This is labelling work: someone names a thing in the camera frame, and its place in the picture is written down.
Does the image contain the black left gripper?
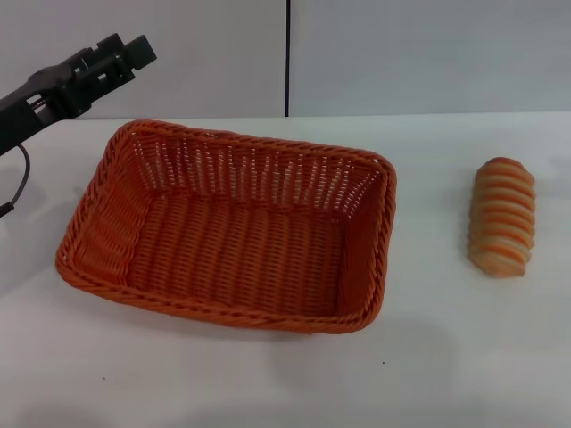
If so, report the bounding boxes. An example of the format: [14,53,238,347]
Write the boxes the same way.
[0,32,159,155]

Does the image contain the orange woven plastic basket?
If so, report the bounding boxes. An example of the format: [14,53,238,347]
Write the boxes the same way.
[54,119,399,335]

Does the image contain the striped orange cream bread roll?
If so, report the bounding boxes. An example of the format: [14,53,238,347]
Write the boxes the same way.
[467,156,536,280]

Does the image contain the thin dark cable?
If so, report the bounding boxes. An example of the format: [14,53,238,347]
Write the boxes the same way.
[0,143,30,218]

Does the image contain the dark vertical wall strip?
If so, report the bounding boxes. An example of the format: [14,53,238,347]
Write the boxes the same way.
[284,0,293,119]

